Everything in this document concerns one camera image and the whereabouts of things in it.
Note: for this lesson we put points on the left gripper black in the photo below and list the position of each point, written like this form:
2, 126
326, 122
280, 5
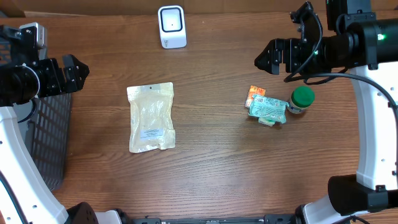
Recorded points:
58, 84

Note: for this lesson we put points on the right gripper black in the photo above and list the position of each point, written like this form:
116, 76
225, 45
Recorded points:
285, 48

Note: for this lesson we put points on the orange Kleenex tissue pack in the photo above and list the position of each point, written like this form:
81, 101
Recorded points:
254, 90

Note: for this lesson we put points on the green lid jar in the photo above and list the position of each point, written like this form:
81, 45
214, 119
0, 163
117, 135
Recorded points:
301, 98

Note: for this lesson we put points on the teal wet wipes pack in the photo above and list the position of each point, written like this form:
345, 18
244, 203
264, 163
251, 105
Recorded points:
268, 108

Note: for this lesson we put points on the teal white tissue pack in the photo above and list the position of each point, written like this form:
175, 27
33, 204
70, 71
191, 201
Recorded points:
266, 121

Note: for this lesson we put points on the beige foil pouch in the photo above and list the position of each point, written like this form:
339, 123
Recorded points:
150, 117

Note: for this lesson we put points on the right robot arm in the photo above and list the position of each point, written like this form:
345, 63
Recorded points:
363, 49

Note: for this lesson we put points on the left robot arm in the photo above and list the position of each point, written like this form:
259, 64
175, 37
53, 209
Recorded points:
25, 198

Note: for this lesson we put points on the white barcode scanner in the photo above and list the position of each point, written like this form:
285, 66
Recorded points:
172, 27

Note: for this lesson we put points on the grey plastic basket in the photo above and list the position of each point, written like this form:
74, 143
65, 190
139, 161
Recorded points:
44, 125

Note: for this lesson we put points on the cardboard back wall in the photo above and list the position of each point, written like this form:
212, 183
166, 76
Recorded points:
18, 8

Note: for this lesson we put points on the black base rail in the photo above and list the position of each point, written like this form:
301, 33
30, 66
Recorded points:
211, 220

